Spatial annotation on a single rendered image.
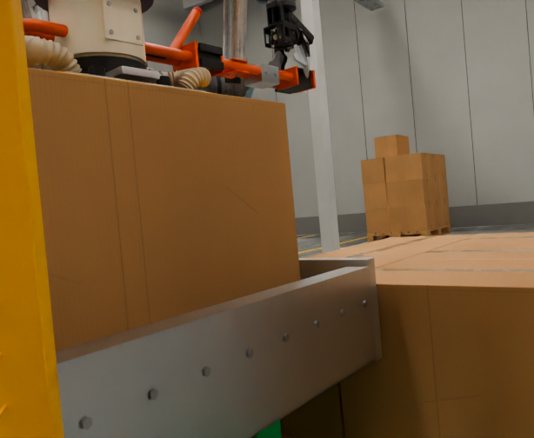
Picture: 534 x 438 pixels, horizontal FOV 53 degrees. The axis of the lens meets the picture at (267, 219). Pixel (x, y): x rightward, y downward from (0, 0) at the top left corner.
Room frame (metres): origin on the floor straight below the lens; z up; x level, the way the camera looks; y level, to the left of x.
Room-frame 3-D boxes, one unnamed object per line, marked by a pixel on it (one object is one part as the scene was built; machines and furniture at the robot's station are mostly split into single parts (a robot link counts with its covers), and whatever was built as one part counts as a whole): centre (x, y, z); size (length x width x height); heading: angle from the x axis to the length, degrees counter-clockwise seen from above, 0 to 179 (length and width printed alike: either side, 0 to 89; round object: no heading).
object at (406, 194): (8.88, -2.36, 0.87); 1.20 x 1.01 x 1.74; 145
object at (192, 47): (1.21, 0.12, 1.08); 0.10 x 0.08 x 0.06; 48
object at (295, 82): (1.47, -0.11, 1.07); 0.08 x 0.07 x 0.05; 138
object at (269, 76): (1.37, -0.02, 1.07); 0.07 x 0.07 x 0.04; 48
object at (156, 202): (1.03, 0.29, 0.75); 0.60 x 0.40 x 0.40; 139
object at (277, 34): (1.46, -0.09, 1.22); 0.09 x 0.08 x 0.12; 139
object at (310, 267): (1.30, 0.07, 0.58); 0.70 x 0.03 x 0.06; 52
